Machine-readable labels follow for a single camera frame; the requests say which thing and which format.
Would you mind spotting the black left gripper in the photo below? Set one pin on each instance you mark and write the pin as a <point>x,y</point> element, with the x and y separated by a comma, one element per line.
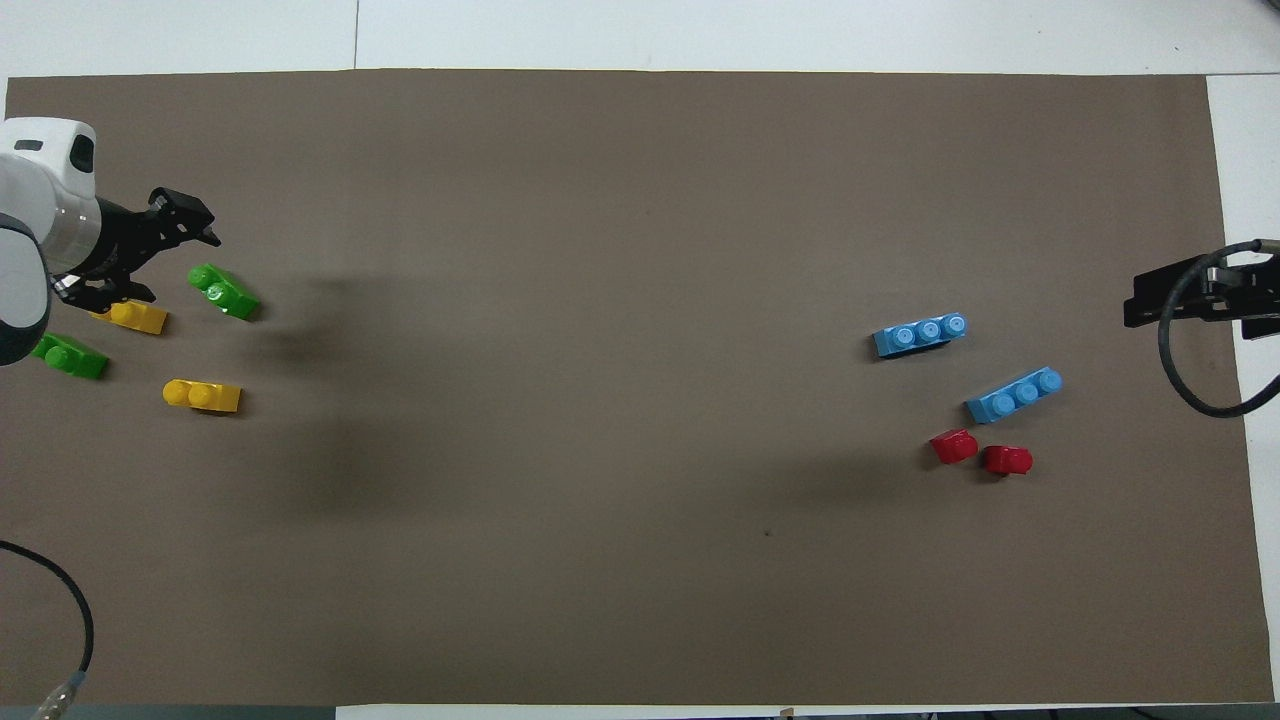
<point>122,240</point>

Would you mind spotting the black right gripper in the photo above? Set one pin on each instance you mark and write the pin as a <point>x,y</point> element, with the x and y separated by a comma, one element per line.
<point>1255,295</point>

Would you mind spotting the green two-stud block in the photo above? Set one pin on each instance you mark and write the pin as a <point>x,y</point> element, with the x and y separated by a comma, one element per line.
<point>70,358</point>
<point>225,292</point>

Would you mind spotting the blue three-stud block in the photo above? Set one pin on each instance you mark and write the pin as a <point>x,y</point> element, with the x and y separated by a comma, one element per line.
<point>1013,396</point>
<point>920,335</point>

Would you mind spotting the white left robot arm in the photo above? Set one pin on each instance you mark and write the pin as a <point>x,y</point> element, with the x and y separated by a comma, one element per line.
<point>30,210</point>

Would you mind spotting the yellow two-stud block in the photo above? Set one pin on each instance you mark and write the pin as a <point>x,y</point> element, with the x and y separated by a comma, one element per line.
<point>200,396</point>
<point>140,318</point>

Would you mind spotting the red one-stud block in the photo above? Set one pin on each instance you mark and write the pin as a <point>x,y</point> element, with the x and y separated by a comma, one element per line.
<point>953,446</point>
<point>1007,460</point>

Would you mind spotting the brown table mat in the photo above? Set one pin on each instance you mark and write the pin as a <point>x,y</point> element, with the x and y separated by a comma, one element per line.
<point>640,450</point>

